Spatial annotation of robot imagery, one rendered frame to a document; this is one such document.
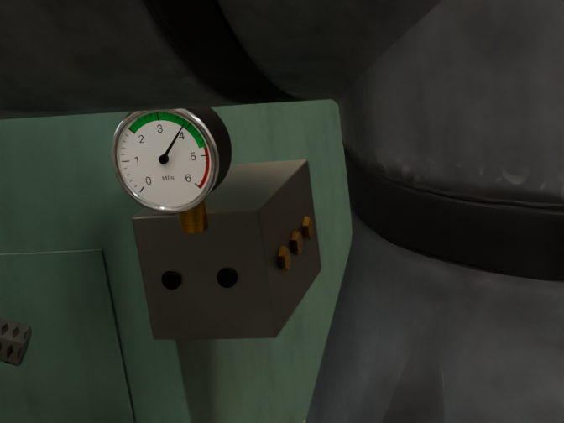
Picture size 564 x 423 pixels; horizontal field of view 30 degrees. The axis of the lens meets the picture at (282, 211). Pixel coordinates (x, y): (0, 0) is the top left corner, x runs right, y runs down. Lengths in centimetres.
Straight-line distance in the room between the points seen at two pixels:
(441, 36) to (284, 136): 77
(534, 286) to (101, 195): 51
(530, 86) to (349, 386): 8
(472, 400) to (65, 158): 51
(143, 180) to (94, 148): 9
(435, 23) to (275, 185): 48
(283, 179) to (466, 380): 48
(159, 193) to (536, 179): 43
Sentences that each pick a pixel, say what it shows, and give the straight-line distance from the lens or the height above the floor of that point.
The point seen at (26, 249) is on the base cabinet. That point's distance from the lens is 71.
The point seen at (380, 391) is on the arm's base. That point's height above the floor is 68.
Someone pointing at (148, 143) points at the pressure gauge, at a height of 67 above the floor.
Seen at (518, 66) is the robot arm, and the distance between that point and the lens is 17.
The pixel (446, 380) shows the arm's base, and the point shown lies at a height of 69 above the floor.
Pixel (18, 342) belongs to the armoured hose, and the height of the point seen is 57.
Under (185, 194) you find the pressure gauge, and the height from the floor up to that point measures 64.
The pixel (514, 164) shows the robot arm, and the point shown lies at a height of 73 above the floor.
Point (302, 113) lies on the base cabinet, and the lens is 101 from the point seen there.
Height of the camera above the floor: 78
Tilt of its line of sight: 15 degrees down
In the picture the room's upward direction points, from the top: 8 degrees counter-clockwise
